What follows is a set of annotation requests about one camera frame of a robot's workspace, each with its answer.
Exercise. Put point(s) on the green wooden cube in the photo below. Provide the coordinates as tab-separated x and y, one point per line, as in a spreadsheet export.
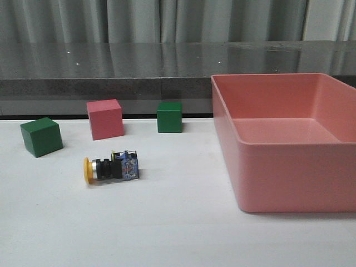
169	117
41	136

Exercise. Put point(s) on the grey curtain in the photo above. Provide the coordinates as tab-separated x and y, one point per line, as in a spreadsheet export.
176	21

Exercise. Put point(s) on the yellow push button switch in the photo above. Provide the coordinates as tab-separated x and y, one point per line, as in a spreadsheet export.
123	166

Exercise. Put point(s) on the pink plastic bin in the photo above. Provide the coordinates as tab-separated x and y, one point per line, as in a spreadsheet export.
288	141

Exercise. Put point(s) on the pink wooden cube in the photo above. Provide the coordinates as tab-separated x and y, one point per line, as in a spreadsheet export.
105	118

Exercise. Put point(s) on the grey stone counter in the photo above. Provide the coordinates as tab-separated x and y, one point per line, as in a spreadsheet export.
58	79

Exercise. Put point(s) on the left green wooden cube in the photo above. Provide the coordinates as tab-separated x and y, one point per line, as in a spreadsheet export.
41	136

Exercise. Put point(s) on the right green wooden cube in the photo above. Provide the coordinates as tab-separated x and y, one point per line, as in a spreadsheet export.
169	117

